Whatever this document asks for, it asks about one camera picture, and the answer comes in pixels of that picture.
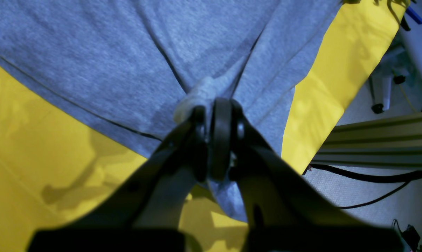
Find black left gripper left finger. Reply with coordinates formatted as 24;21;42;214
27;106;208;252

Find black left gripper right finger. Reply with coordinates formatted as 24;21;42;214
209;98;404;252

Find grey t-shirt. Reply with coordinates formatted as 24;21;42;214
0;0;343;223

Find yellow tablecloth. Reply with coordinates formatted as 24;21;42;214
0;0;410;252

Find aluminium table frame rail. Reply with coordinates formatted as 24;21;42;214
311;112;422;170

